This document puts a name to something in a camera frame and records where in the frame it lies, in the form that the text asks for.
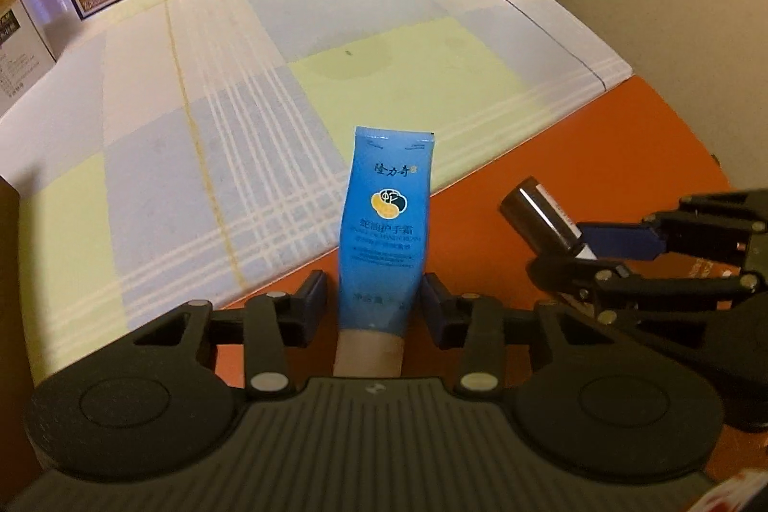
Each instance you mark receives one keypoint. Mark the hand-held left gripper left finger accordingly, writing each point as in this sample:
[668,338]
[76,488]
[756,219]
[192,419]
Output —
[312,305]

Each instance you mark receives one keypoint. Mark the blue hand cream tube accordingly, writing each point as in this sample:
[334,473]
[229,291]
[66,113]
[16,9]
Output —
[384,236]

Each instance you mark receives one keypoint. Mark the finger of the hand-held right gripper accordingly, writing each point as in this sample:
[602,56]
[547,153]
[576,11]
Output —
[576,275]
[621,242]

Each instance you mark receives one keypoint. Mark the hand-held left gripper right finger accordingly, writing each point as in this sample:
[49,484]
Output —
[435,311]

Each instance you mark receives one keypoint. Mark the small white product box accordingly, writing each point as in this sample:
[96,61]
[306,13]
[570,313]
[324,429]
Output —
[21,44]

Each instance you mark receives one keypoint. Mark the red printed cardboard sheet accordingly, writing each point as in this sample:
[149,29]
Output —
[540,158]

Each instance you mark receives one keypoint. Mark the dark glossy cylindrical tube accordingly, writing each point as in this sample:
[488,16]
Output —
[534,212]

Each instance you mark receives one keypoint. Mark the pastel plaid table mat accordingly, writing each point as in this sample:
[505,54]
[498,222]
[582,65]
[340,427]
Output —
[240,86]

